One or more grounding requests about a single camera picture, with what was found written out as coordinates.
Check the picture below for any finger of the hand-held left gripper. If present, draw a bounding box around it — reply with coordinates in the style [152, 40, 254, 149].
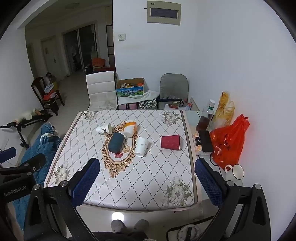
[0, 153, 46, 178]
[0, 147, 17, 164]

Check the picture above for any grey cushioned chair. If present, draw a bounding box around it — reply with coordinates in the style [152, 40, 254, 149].
[159, 73, 189, 109]

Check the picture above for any bottle of brown liquid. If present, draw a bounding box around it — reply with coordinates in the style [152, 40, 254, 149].
[196, 99, 216, 132]

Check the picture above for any grey slipper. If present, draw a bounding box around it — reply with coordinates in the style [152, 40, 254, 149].
[111, 220, 126, 233]
[134, 220, 149, 232]

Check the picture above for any pile of clothes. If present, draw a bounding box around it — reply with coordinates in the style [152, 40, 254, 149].
[43, 72, 59, 100]

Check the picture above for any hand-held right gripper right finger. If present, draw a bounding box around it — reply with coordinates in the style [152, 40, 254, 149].
[194, 159, 271, 241]

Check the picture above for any white enamel mug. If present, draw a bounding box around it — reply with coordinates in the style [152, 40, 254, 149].
[224, 164, 245, 183]

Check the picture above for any white patterned paper cup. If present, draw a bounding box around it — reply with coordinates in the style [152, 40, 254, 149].
[96, 123, 112, 135]

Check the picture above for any white cloth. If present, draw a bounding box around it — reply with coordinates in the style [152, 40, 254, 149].
[118, 90, 160, 103]

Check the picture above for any black folding stand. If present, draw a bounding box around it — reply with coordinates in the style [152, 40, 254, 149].
[0, 115, 53, 149]

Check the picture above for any wall electrical panel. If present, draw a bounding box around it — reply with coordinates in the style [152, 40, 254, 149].
[147, 0, 181, 26]

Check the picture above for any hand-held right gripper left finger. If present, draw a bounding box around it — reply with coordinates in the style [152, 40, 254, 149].
[23, 158, 101, 241]

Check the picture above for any orange and white paper cup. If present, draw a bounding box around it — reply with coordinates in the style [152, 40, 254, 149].
[123, 120, 138, 138]

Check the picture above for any red plastic bag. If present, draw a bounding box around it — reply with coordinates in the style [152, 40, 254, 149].
[209, 113, 250, 169]

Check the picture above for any dark wooden chair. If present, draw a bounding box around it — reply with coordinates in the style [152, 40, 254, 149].
[31, 76, 65, 114]

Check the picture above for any plain white paper cup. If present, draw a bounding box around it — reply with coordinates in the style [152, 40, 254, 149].
[135, 137, 149, 157]

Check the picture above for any glass side table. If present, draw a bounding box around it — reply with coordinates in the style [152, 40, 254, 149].
[184, 110, 246, 209]

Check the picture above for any beige toy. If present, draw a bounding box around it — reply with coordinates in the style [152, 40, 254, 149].
[13, 108, 47, 123]

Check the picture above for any blue blanket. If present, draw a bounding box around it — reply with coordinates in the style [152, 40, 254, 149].
[11, 123, 62, 230]

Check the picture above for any floral diamond-pattern tablecloth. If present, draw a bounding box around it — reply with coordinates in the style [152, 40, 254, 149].
[44, 109, 201, 212]

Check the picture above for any sliding glass door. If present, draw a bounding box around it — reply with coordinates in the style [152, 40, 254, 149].
[62, 23, 97, 76]

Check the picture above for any white chair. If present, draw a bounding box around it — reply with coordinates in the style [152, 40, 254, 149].
[85, 71, 117, 110]

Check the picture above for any dark teal cup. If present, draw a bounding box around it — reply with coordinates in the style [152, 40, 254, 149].
[109, 132, 126, 153]

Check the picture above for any red paper cup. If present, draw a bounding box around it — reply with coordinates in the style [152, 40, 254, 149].
[160, 134, 181, 151]

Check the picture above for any white room door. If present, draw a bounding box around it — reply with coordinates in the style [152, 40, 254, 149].
[41, 38, 62, 79]

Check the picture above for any patterned fabric bag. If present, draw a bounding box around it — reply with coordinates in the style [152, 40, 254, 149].
[138, 99, 158, 110]

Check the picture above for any printed cardboard box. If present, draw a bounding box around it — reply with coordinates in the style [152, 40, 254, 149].
[116, 77, 146, 96]

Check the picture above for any yellow snack bag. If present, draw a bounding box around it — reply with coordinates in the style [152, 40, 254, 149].
[211, 91, 235, 130]

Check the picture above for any black scale with white dial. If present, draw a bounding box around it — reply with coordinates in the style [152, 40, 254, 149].
[166, 217, 222, 241]

